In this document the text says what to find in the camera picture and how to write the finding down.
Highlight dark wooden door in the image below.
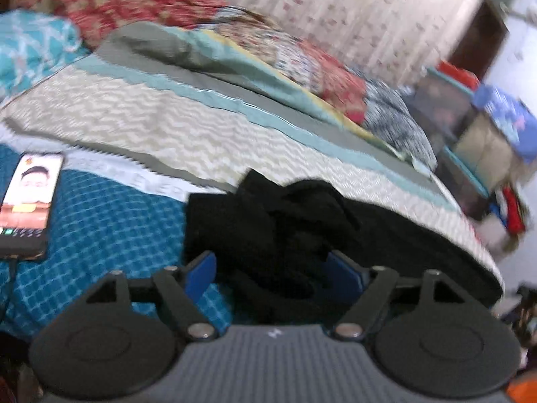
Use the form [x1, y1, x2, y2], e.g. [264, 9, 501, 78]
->
[447, 0, 509, 81]

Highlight red cloth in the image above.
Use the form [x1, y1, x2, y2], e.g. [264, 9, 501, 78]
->
[498, 185, 528, 236]

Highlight black pants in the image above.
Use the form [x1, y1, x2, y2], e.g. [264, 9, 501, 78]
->
[184, 169, 504, 326]

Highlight cluttered storage boxes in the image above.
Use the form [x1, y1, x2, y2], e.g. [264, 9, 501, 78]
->
[409, 66, 493, 221]

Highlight blue printed bag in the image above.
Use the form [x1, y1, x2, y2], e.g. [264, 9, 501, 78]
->
[472, 84, 537, 161]

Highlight beige floral curtain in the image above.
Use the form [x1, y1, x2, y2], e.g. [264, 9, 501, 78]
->
[165, 0, 496, 87]

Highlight teal white patterned pillow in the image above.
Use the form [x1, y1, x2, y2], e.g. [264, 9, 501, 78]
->
[0, 10, 91, 102]

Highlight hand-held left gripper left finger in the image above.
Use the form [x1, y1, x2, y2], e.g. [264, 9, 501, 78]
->
[86, 251, 219, 342]

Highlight zigzag patterned teal bedspread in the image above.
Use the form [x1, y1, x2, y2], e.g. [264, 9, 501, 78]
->
[0, 21, 505, 345]

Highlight smartphone with lit screen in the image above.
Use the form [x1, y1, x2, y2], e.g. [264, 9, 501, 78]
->
[0, 152, 66, 260]

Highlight patchwork floral quilt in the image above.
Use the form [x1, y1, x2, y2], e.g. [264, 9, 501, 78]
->
[205, 6, 438, 171]

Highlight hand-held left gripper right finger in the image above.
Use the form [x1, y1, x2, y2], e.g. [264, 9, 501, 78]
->
[325, 250, 467, 341]

